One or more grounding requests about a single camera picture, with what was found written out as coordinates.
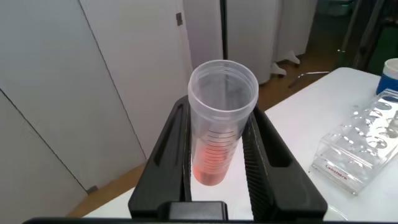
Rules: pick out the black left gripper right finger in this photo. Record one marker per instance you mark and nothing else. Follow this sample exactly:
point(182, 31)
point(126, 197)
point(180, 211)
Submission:
point(280, 193)

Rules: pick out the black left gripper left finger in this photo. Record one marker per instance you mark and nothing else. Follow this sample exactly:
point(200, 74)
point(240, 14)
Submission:
point(168, 180)

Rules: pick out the red pigment test tube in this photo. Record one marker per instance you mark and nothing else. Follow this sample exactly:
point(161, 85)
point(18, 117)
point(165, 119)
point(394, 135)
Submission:
point(211, 168)

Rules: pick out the clear plastic test tube rack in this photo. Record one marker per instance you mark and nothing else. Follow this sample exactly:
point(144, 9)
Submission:
point(357, 155)

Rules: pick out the white screen foot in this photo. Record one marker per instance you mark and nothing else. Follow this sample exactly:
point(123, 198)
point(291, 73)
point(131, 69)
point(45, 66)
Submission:
point(292, 57)
point(278, 70)

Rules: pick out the chrome floor bar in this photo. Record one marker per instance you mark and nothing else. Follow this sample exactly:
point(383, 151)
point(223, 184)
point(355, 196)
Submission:
point(311, 73)

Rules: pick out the white folding partition screen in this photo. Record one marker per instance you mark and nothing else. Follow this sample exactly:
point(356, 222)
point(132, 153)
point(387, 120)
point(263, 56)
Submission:
point(62, 77)
point(255, 31)

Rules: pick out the white blue paper cup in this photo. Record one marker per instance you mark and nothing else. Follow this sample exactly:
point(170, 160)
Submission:
point(388, 84)

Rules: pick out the metal screen hinge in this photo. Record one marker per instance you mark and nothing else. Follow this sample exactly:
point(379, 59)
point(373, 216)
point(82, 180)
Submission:
point(179, 18)

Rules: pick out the brown metal frame stand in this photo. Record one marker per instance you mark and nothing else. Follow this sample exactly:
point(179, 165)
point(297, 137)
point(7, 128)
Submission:
point(368, 34)

